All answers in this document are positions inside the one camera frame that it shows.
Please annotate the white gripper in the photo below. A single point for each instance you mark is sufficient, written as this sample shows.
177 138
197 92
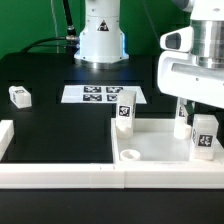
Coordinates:
178 75

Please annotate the white square tabletop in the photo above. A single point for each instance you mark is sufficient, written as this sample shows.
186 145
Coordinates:
153 142

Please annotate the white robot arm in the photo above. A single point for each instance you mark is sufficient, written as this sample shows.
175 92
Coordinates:
103 42

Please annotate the white fiducial marker sheet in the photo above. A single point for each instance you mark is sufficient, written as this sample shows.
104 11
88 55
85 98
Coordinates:
98 94

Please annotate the white U-shaped obstacle fence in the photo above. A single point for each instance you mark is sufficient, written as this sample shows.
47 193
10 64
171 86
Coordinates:
113 175

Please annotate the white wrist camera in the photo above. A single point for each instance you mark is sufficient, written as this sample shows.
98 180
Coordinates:
180 40

